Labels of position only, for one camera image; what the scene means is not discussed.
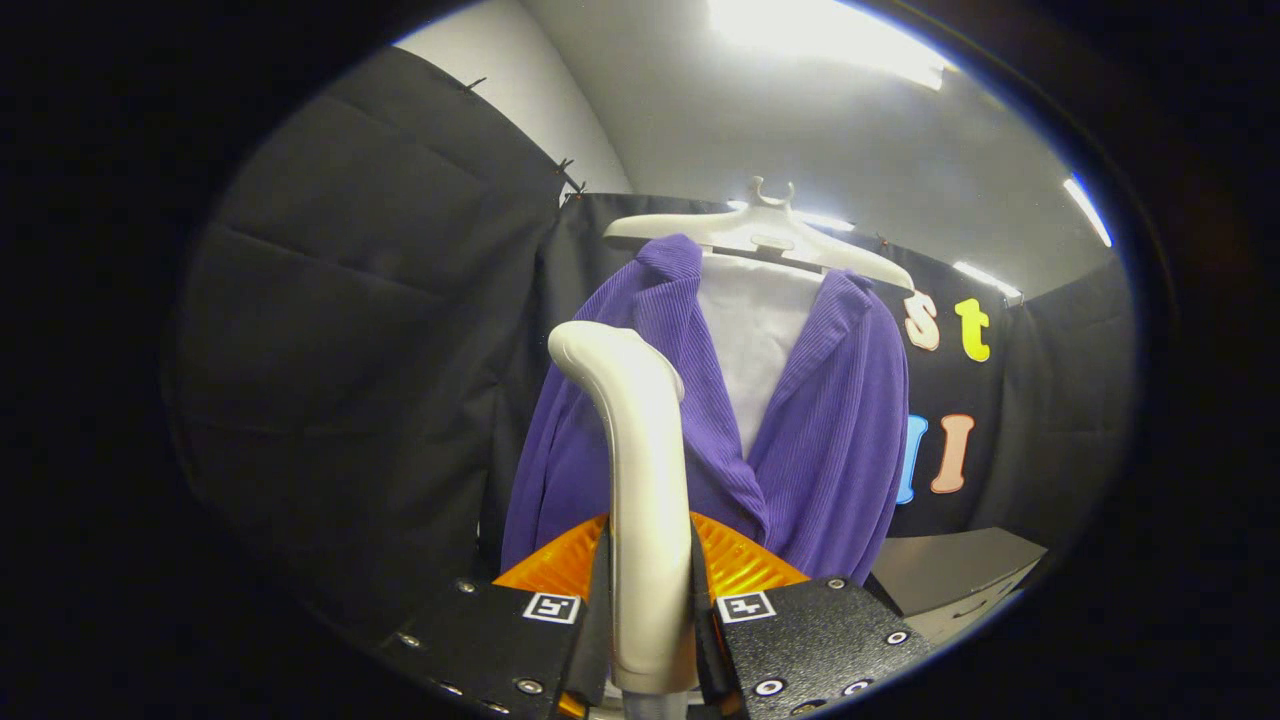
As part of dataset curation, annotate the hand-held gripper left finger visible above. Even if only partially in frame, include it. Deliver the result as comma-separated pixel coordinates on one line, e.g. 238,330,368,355
375,513,613,720

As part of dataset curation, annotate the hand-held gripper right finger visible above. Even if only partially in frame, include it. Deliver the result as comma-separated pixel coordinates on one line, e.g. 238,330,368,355
690,512,936,720

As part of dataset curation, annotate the purple corduroy jacket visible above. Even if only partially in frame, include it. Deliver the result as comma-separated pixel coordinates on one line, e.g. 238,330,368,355
500,234,911,586

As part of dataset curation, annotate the white garment steamer head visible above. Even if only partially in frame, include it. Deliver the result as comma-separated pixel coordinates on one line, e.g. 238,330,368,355
547,320,699,696

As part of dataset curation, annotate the white plastic clothes hanger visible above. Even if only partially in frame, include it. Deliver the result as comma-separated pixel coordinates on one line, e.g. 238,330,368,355
602,176,916,293

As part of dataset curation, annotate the grey cabinet with dark top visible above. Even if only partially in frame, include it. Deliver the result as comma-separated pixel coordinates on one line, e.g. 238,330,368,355
865,527,1049,646

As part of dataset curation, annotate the white padded ironing board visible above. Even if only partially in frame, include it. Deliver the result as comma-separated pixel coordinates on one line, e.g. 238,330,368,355
697,252,826,459

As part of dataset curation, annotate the double ceiling light strip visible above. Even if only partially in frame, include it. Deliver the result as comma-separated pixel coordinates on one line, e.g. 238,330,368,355
1062,175,1113,248

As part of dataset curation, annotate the large ceiling light panel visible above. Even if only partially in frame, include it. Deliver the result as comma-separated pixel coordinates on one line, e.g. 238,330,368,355
708,0,956,91

